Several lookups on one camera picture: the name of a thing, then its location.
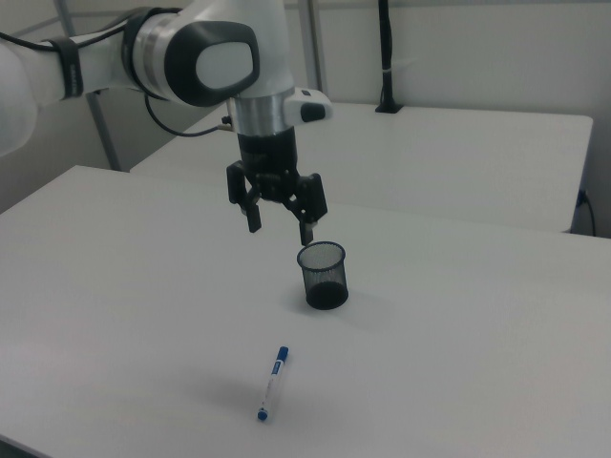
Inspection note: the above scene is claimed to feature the black cable along robot arm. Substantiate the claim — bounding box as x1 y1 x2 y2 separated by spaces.
0 9 236 138

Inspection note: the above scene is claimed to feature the grey partition frame leg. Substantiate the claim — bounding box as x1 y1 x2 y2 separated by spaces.
84 89 121 172

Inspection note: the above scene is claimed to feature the black mesh pen cup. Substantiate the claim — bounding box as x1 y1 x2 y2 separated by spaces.
296 240 350 312

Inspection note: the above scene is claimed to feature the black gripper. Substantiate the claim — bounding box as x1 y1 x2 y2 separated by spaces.
225 129 329 247

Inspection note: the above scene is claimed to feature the black cable at table edge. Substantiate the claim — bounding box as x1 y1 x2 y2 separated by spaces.
576 189 599 237

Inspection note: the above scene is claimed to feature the white marker with blue cap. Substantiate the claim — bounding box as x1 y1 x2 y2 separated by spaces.
256 345 291 423

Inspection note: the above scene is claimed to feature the grey partition post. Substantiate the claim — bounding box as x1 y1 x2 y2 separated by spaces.
296 0 331 102

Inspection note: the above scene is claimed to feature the white side table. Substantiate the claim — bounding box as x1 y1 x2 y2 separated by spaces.
128 97 595 235

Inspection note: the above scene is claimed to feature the black camera pole with white tie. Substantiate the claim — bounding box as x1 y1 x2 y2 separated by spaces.
374 0 405 115

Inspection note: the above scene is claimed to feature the black velcro strap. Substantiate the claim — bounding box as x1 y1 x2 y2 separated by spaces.
49 36 88 102

